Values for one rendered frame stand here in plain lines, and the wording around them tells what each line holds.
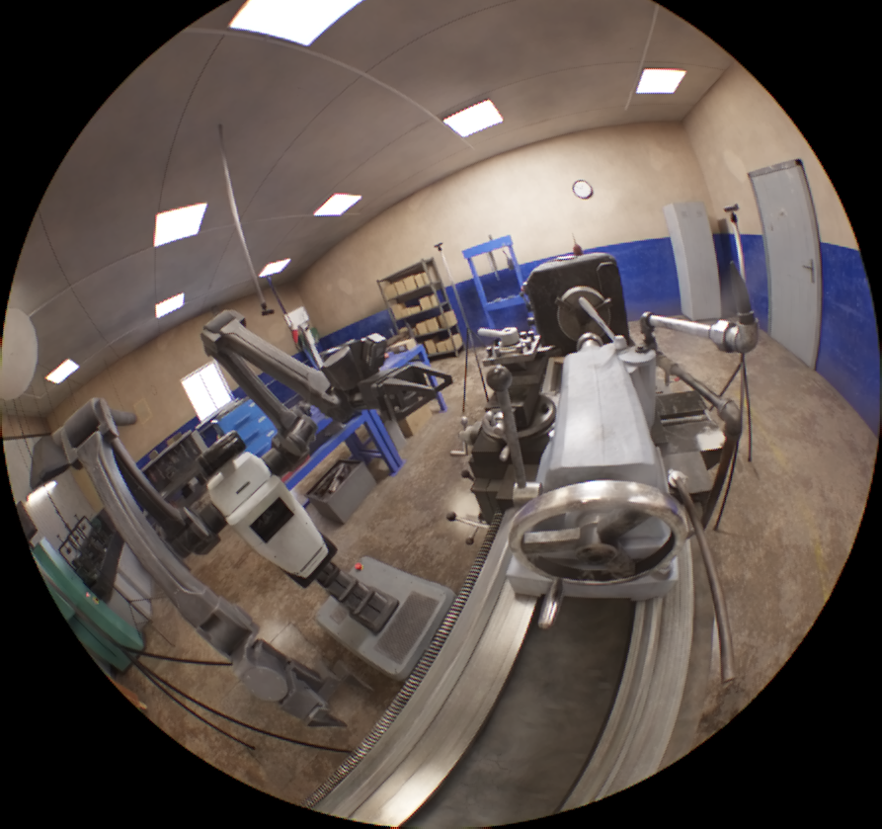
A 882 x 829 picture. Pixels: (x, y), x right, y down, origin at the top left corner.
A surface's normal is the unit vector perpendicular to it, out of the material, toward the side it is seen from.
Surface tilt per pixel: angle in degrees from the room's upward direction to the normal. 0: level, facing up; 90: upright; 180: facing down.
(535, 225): 90
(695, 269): 90
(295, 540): 90
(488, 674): 0
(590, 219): 90
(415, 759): 0
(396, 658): 0
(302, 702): 60
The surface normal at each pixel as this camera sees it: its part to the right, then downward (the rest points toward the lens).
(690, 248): -0.44, 0.48
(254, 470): 0.83, -0.11
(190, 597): 0.65, -0.42
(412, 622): -0.34, -0.87
